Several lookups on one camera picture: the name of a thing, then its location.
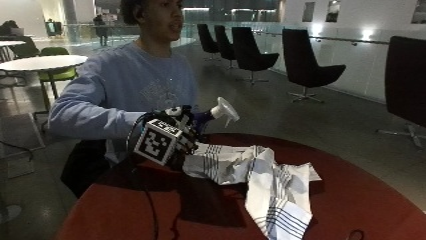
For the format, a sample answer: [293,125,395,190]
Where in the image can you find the blue spray bottle white nozzle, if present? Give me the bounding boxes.
[191,96,241,135]

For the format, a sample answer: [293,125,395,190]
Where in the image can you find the white cube with black markers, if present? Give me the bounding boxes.
[132,118,200,167]

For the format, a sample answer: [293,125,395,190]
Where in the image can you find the the person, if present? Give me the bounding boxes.
[47,0,202,167]

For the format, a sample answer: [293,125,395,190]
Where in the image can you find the black swivel lounge chair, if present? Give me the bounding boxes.
[376,35,426,149]
[231,26,281,85]
[281,28,348,104]
[196,23,223,62]
[214,24,239,70]

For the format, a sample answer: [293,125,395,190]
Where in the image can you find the black seat of the person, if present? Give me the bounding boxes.
[60,139,114,199]

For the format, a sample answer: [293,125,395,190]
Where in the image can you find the white striped dish towel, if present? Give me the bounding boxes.
[182,142,324,240]

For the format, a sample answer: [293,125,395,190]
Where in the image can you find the green chair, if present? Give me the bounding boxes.
[38,46,80,101]

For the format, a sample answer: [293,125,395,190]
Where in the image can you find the large white round table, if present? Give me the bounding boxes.
[0,54,90,113]

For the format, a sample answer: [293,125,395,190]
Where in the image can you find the metal handrail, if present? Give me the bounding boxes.
[252,30,392,47]

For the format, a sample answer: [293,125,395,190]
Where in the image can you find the green standing sign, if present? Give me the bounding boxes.
[44,19,64,38]

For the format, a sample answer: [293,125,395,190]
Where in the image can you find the dark chair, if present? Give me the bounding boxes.
[10,35,43,60]

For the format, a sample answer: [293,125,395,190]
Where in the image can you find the black glove cable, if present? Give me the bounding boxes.
[127,156,160,240]

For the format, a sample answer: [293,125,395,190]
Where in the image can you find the dark wall picture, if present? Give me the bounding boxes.
[411,0,426,25]
[301,1,317,23]
[325,0,343,24]

